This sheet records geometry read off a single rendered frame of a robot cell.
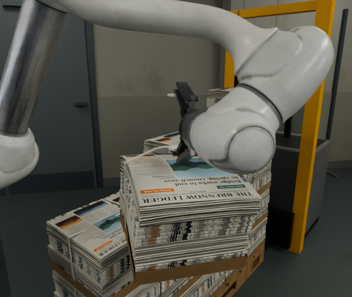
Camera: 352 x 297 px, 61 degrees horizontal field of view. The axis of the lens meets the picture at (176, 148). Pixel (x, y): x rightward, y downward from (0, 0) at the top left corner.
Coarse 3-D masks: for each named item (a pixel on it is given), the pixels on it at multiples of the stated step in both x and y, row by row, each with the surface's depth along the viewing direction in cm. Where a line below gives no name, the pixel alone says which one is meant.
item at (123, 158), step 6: (120, 156) 97; (126, 156) 90; (132, 156) 90; (144, 156) 90; (150, 156) 90; (156, 156) 89; (162, 156) 89; (168, 156) 89; (174, 156) 88; (126, 168) 83; (120, 180) 98; (126, 186) 84; (120, 192) 95; (120, 198) 97; (120, 204) 96
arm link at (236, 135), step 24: (240, 96) 47; (216, 120) 45; (240, 120) 42; (264, 120) 43; (192, 144) 52; (216, 144) 43; (240, 144) 41; (264, 144) 42; (216, 168) 48; (240, 168) 42
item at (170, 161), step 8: (136, 160) 82; (144, 160) 82; (152, 160) 82; (160, 160) 83; (168, 160) 83; (192, 160) 83; (200, 160) 83; (128, 168) 79; (128, 176) 78; (128, 184) 78
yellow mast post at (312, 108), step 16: (320, 0) 189; (320, 16) 191; (320, 96) 203; (304, 112) 210; (320, 112) 210; (304, 128) 212; (304, 144) 214; (304, 160) 217; (304, 176) 219; (304, 192) 221; (304, 208) 224; (304, 224) 231
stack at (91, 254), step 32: (64, 224) 119; (96, 224) 119; (64, 256) 117; (96, 256) 100; (128, 256) 109; (64, 288) 123; (96, 288) 105; (160, 288) 130; (192, 288) 150; (224, 288) 183
